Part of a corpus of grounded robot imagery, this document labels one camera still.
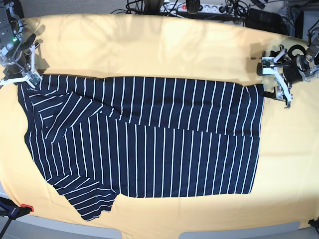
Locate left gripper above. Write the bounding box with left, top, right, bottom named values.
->
left=261, top=50, right=306, bottom=100

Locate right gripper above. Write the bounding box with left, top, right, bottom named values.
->
left=3, top=33, right=36, bottom=80

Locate navy white striped T-shirt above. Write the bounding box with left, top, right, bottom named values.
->
left=17, top=75, right=264, bottom=221

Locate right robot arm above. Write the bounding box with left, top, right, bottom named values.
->
left=0, top=0, right=38, bottom=85

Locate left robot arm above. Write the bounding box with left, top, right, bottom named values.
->
left=257, top=27, right=319, bottom=108

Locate black power adapter box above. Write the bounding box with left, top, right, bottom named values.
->
left=245, top=8, right=282, bottom=29

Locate yellow table cloth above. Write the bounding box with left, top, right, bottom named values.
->
left=0, top=14, right=319, bottom=239

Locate white power strip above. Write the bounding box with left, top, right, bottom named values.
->
left=159, top=1, right=234, bottom=16

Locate black clamp right corner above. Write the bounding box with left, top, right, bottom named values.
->
left=308, top=219, right=319, bottom=229

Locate blue clamp with red tip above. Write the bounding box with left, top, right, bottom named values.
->
left=0, top=197, right=34, bottom=238

